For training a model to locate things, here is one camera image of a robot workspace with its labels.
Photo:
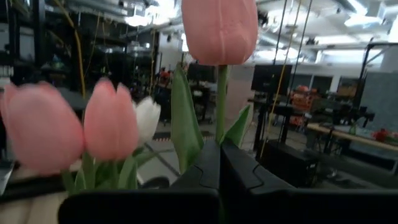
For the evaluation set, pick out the black cabinet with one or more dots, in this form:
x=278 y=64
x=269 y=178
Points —
x=289 y=161

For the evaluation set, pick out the dark shelving rack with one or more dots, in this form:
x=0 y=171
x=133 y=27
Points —
x=46 y=40

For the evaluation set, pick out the black floor mat yellow edge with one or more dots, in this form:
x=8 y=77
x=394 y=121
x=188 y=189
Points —
x=161 y=136

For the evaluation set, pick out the white artificial tulip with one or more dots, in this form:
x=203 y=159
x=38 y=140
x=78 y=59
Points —
x=147 y=118

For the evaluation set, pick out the pink artificial tulip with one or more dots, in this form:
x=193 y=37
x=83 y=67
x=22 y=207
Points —
x=219 y=31
x=40 y=130
x=109 y=124

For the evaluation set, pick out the black monitor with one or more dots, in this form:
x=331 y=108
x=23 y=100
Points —
x=270 y=77

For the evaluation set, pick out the wooden table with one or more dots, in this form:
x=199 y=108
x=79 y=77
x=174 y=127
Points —
x=351 y=137

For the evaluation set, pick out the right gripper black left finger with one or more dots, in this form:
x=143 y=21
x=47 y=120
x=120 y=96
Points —
x=205 y=171

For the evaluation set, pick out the orange boxes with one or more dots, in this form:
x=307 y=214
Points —
x=301 y=98

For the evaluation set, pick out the red flowers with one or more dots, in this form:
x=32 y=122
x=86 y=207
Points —
x=380 y=135

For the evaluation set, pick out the yellow pole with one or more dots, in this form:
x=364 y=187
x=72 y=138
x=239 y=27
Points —
x=80 y=62

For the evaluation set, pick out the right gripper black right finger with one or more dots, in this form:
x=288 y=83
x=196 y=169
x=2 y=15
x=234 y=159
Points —
x=236 y=177

